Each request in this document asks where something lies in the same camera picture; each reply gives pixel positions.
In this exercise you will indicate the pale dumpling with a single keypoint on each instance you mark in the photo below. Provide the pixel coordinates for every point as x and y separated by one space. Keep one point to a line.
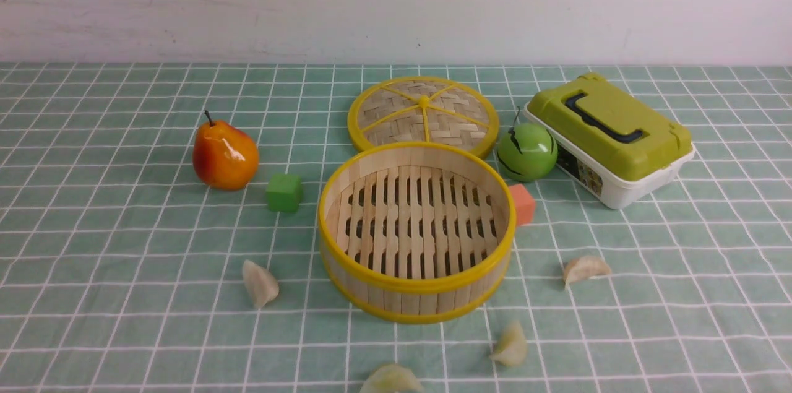
511 349
584 268
260 284

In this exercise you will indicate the greenish dumpling front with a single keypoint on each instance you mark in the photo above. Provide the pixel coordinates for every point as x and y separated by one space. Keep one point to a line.
391 378

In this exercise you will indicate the bamboo steamer tray yellow rim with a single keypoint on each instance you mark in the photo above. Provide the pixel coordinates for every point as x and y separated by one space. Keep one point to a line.
416 232

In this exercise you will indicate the woven bamboo steamer lid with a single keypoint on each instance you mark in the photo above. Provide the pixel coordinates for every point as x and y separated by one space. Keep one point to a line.
423 109

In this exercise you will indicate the green cube block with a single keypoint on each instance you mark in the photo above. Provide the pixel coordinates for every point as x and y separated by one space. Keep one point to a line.
284 192

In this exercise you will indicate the green apple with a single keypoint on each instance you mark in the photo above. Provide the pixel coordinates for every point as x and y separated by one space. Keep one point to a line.
527 151

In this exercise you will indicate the orange cube block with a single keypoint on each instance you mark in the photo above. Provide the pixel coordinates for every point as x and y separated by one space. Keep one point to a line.
524 203

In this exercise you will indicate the red orange pear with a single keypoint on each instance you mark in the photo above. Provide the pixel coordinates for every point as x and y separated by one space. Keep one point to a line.
223 156

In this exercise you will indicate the green lidded white box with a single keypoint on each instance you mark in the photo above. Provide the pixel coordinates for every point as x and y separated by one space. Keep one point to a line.
614 145

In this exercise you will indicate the green checkered tablecloth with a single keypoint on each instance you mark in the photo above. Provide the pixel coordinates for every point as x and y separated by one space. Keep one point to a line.
121 269

